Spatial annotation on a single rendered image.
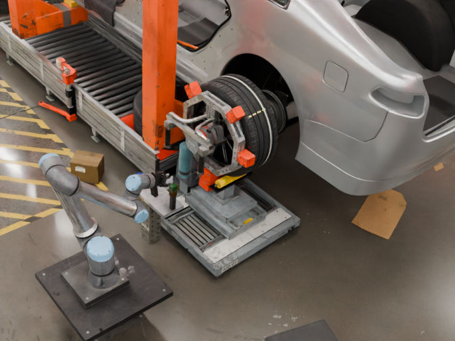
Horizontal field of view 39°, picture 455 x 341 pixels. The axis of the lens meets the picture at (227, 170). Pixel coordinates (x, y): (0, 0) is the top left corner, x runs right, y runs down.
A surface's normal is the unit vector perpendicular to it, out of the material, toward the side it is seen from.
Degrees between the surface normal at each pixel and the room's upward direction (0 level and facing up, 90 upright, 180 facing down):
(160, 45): 90
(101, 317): 0
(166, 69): 90
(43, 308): 0
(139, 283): 0
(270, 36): 90
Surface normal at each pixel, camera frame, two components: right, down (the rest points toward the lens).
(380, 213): 0.08, -0.75
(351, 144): -0.73, 0.39
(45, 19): 0.66, 0.52
